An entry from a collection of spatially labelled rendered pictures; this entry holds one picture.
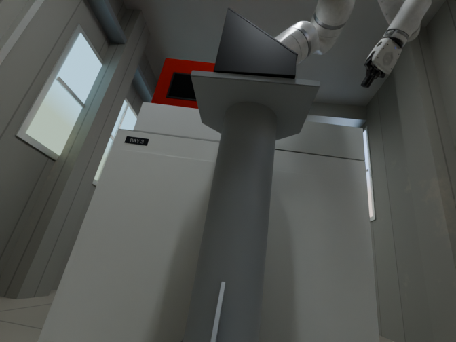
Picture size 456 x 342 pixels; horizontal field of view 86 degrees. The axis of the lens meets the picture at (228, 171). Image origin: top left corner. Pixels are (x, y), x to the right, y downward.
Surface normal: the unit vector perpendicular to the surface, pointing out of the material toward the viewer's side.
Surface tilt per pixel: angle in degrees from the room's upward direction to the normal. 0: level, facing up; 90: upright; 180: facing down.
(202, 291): 90
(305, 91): 180
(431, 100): 90
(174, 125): 90
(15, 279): 90
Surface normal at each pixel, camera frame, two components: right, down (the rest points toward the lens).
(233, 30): -0.07, -0.40
